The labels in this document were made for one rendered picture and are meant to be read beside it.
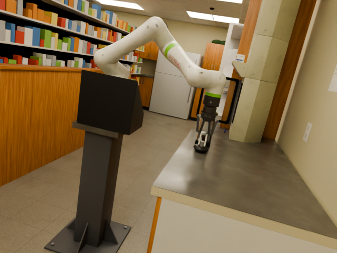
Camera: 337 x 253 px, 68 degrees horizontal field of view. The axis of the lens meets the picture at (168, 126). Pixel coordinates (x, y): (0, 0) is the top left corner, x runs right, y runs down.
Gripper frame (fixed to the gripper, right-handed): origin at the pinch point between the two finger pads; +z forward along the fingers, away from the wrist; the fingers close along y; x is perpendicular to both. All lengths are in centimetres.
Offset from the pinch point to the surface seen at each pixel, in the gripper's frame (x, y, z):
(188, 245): 56, -6, 28
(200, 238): 56, -10, 23
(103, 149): -2, 63, 24
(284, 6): -51, -31, -90
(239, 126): -48, -22, -4
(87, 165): -2, 73, 38
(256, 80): -48, -25, -39
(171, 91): -535, 139, 30
